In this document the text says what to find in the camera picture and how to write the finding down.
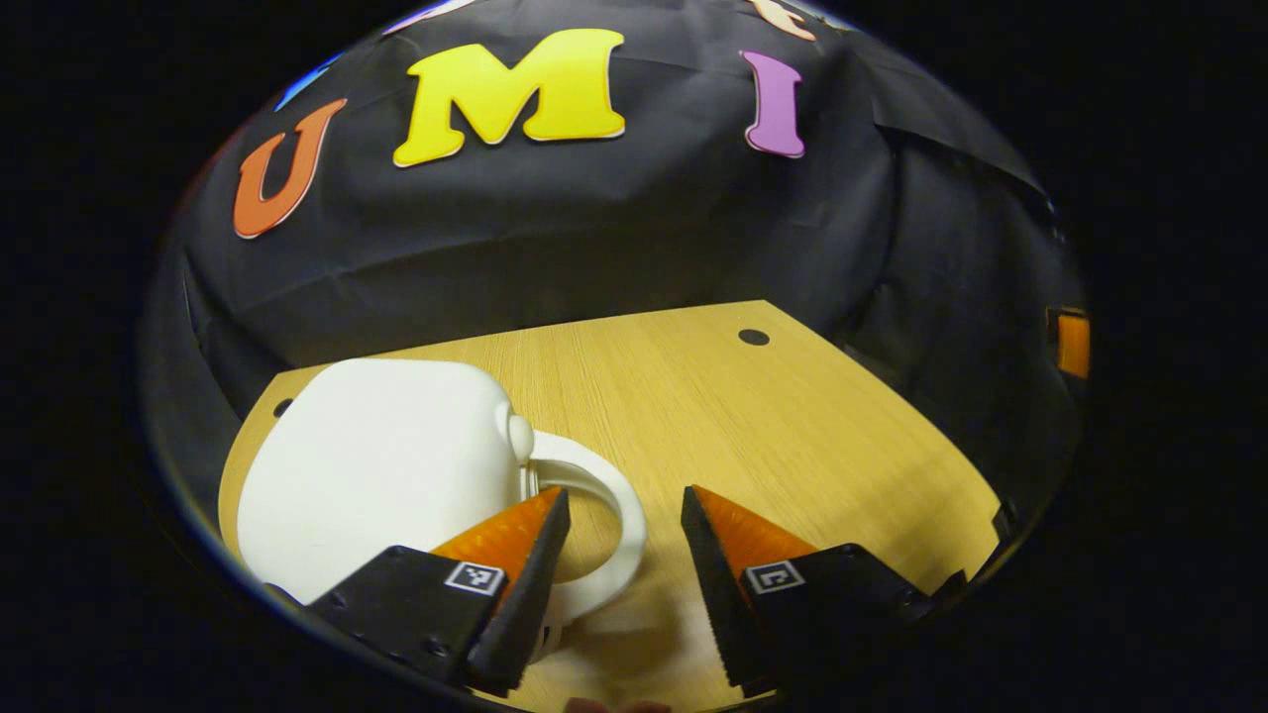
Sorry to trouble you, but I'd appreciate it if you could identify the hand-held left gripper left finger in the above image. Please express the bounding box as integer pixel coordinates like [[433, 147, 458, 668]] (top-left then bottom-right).
[[307, 485, 573, 696]]

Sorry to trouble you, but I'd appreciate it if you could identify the white suitcase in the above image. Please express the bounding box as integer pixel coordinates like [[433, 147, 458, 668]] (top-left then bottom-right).
[[236, 356, 648, 662]]

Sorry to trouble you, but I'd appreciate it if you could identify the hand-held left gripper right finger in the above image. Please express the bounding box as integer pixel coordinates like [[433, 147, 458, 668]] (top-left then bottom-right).
[[680, 484, 937, 698]]

